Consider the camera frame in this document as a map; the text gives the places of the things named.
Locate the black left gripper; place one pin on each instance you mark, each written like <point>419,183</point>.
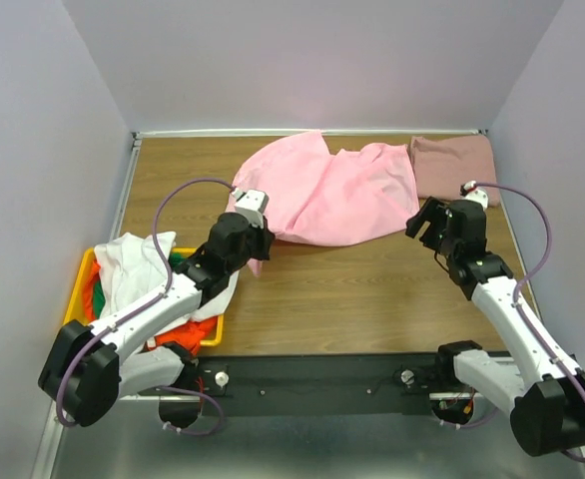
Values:
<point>262,241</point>

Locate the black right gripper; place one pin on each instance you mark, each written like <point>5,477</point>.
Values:
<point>430,220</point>

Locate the orange t-shirt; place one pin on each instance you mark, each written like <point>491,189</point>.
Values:
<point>88,300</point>

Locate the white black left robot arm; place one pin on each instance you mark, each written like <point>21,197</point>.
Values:
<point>89,367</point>

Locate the light pink t-shirt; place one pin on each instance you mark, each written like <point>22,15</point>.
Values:
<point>330,199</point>

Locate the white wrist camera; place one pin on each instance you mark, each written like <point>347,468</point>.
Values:
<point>252,205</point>
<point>470,191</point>

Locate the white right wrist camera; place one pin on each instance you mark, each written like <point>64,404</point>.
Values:
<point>470,191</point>

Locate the white t-shirt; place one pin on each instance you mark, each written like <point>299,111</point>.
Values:
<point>130,267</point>

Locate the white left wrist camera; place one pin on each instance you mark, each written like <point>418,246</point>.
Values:
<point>252,205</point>

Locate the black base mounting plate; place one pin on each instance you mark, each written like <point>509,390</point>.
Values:
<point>320,385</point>

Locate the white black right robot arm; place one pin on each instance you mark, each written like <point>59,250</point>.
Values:
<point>542,390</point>

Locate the yellow plastic bin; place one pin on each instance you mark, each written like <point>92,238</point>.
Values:
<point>156,293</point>

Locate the folded dusty pink t-shirt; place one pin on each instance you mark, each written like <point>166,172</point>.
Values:
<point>441,167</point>

